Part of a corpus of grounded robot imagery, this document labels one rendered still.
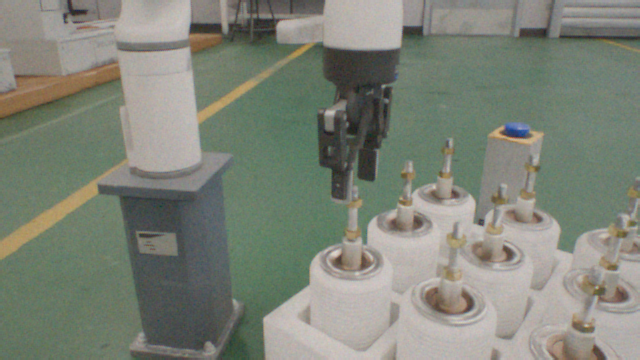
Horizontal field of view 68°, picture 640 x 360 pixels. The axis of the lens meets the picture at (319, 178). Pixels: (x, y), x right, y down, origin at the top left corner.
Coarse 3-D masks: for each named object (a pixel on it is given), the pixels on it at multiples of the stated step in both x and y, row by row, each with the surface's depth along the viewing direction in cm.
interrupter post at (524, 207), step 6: (522, 198) 64; (534, 198) 64; (516, 204) 65; (522, 204) 63; (528, 204) 63; (534, 204) 63; (516, 210) 65; (522, 210) 64; (528, 210) 63; (516, 216) 65; (522, 216) 64; (528, 216) 64
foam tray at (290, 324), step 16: (560, 256) 69; (560, 272) 65; (544, 288) 62; (288, 304) 59; (304, 304) 59; (528, 304) 61; (544, 304) 59; (272, 320) 56; (288, 320) 56; (304, 320) 59; (528, 320) 56; (272, 336) 56; (288, 336) 54; (304, 336) 54; (320, 336) 54; (384, 336) 54; (272, 352) 57; (288, 352) 55; (304, 352) 53; (320, 352) 52; (336, 352) 51; (352, 352) 51; (368, 352) 51; (384, 352) 51; (496, 352) 52; (512, 352) 51
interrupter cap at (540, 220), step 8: (504, 208) 67; (512, 208) 67; (536, 208) 67; (504, 216) 65; (512, 216) 65; (536, 216) 65; (544, 216) 65; (512, 224) 62; (520, 224) 63; (528, 224) 63; (536, 224) 63; (544, 224) 63; (552, 224) 63
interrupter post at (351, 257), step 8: (344, 240) 53; (360, 240) 53; (344, 248) 53; (352, 248) 53; (360, 248) 54; (344, 256) 54; (352, 256) 53; (360, 256) 54; (344, 264) 54; (352, 264) 54
